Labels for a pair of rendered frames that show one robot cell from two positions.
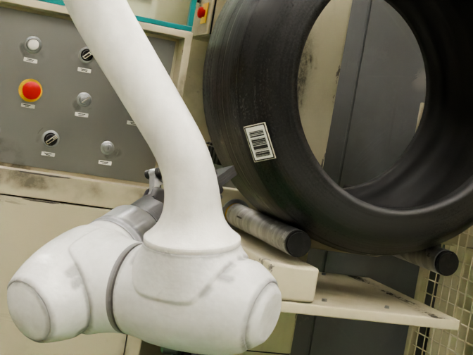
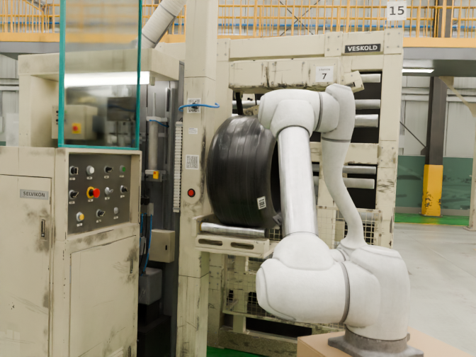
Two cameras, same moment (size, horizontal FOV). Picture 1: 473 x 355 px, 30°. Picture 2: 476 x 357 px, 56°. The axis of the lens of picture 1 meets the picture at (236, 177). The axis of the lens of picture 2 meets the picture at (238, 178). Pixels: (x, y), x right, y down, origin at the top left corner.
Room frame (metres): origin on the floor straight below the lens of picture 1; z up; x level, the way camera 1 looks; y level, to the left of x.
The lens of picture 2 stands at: (0.23, 1.63, 1.27)
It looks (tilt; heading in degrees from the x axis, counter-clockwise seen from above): 3 degrees down; 308
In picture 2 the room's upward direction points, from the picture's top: 2 degrees clockwise
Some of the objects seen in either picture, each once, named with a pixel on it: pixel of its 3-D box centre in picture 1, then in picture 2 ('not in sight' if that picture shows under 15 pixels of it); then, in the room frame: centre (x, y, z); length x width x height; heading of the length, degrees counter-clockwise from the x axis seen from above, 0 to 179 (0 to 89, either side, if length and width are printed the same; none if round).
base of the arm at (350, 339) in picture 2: not in sight; (380, 338); (0.65, 0.47, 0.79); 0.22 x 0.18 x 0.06; 71
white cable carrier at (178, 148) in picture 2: not in sight; (180, 166); (1.95, -0.04, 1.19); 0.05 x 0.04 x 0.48; 108
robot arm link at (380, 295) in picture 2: not in sight; (374, 287); (0.66, 0.49, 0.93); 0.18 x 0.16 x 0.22; 42
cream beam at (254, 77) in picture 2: not in sight; (286, 77); (1.61, -0.52, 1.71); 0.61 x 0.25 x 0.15; 18
